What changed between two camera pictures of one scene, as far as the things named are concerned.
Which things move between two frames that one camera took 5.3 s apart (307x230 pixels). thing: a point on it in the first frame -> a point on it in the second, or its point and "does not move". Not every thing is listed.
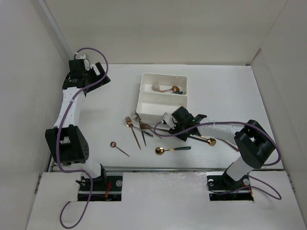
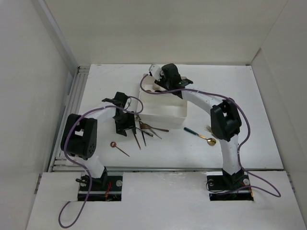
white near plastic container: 151,107 does not move
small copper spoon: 113,144 does not move
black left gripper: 92,71 -> 122,129
